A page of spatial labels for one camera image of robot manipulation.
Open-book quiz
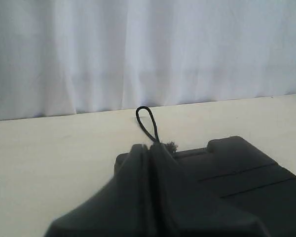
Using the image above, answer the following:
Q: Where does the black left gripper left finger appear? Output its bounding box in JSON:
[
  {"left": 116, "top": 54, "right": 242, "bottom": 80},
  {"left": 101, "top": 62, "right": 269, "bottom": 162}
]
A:
[{"left": 45, "top": 145, "right": 153, "bottom": 237}]

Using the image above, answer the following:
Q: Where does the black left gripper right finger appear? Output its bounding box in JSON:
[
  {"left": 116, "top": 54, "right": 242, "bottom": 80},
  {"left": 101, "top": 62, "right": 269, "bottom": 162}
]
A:
[{"left": 150, "top": 144, "right": 227, "bottom": 237}]

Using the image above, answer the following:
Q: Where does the black plastic case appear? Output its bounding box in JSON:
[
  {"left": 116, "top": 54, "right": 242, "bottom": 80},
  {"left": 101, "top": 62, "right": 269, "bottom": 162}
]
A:
[{"left": 174, "top": 136, "right": 296, "bottom": 237}]

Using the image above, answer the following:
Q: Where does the black cord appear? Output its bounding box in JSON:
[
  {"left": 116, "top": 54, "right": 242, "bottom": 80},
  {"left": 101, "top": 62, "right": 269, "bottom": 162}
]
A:
[{"left": 135, "top": 106, "right": 178, "bottom": 155}]

